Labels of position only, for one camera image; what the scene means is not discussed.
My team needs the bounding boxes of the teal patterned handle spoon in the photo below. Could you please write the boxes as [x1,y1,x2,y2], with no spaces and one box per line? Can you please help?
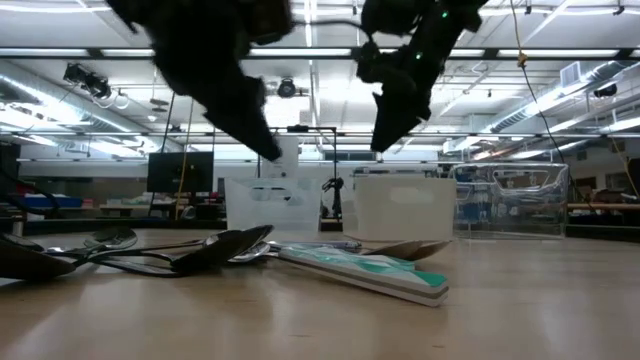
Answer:
[277,252,450,308]
[227,242,417,274]

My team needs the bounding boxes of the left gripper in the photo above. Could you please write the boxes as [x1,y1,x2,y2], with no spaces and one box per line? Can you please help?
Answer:
[107,0,294,162]

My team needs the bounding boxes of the frosted translucent plastic bin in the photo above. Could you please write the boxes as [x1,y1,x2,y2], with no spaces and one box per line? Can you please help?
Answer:
[223,175,324,233]

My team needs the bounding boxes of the black ceiling projector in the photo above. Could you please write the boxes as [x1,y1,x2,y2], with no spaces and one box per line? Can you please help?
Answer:
[62,62,114,100]

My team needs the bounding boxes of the wooden workbench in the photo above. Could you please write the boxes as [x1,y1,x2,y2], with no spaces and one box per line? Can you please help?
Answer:
[567,202,640,212]

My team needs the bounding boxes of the silver ceiling duct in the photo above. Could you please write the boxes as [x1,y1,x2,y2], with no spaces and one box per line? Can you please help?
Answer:
[0,59,151,134]
[487,59,640,136]

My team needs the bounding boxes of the overhead light bar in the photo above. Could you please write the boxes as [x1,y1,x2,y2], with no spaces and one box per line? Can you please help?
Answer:
[0,46,640,61]

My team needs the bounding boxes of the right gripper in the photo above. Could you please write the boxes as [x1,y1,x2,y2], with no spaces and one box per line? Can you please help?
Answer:
[357,0,489,154]

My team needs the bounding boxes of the black overhead camera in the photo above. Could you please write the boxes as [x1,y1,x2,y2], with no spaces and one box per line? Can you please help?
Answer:
[276,77,298,100]

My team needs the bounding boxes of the yellow black hanging cable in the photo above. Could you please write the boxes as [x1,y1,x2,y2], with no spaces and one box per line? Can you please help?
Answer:
[508,0,569,166]

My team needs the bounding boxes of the clear plastic bin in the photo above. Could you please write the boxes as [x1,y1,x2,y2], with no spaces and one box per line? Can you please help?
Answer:
[449,162,571,240]

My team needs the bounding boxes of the white ceiling vent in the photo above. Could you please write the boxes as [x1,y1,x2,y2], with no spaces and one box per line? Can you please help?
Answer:
[559,60,583,89]

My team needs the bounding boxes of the blue storage bin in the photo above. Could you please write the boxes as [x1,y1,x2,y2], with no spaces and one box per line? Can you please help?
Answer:
[22,194,84,209]

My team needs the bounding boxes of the black computer monitor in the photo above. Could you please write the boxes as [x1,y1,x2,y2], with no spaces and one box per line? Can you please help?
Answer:
[146,151,215,195]

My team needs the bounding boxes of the white paper sign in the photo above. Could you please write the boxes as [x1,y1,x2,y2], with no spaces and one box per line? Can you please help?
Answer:
[259,135,300,180]

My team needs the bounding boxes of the purple handled spoon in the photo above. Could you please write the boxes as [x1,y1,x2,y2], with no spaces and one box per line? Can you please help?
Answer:
[264,239,362,253]

